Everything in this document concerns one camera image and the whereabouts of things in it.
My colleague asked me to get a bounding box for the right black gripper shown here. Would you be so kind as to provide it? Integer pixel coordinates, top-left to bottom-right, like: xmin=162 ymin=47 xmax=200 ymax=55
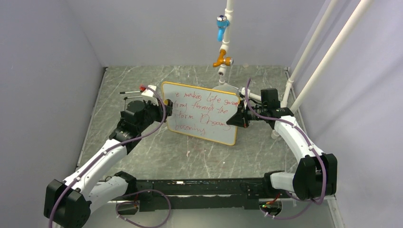
xmin=226 ymin=100 xmax=267 ymax=129

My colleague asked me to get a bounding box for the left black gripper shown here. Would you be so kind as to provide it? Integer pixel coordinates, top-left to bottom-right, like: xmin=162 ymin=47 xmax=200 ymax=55
xmin=137 ymin=97 xmax=172 ymax=133

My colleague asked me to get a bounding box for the yellow-framed whiteboard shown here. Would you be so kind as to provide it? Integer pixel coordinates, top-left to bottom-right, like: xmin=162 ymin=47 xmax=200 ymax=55
xmin=161 ymin=82 xmax=240 ymax=146

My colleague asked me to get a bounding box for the yellow black eraser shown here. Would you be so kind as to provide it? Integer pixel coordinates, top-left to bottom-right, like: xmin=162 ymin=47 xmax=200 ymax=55
xmin=163 ymin=99 xmax=173 ymax=109

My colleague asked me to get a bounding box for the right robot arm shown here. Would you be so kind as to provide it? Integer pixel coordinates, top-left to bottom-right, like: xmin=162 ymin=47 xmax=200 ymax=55
xmin=227 ymin=87 xmax=337 ymax=204

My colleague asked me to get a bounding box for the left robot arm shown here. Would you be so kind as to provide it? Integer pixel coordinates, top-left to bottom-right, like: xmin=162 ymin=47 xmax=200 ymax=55
xmin=44 ymin=99 xmax=173 ymax=228

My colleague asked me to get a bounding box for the metal whiteboard stand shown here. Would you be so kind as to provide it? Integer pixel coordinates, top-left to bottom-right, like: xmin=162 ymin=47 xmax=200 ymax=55
xmin=120 ymin=96 xmax=145 ymax=124

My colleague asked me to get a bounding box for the blue valve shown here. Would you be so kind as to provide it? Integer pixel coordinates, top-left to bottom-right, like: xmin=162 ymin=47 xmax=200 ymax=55
xmin=216 ymin=15 xmax=230 ymax=42

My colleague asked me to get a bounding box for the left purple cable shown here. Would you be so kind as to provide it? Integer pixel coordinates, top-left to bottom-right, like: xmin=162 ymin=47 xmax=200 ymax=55
xmin=47 ymin=85 xmax=172 ymax=228

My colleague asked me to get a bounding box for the purple cable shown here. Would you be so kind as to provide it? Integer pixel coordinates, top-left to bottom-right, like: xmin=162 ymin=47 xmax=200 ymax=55
xmin=47 ymin=85 xmax=172 ymax=228
xmin=244 ymin=78 xmax=328 ymax=220

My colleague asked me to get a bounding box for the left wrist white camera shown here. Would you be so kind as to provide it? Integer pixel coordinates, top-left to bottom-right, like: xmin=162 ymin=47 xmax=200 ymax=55
xmin=140 ymin=85 xmax=158 ymax=101

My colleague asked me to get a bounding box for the wrist white camera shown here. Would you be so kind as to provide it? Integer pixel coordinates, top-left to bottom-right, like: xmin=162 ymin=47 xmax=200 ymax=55
xmin=140 ymin=85 xmax=158 ymax=101
xmin=239 ymin=87 xmax=251 ymax=99

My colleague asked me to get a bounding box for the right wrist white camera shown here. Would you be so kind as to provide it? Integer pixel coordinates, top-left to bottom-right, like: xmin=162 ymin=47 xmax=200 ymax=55
xmin=239 ymin=87 xmax=251 ymax=99

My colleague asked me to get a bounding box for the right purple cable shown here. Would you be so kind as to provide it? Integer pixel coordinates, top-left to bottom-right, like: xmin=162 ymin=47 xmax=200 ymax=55
xmin=244 ymin=78 xmax=328 ymax=220

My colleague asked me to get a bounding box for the white PVC pipe frame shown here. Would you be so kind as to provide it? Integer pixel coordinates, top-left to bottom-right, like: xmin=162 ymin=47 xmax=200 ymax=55
xmin=218 ymin=0 xmax=374 ymax=140

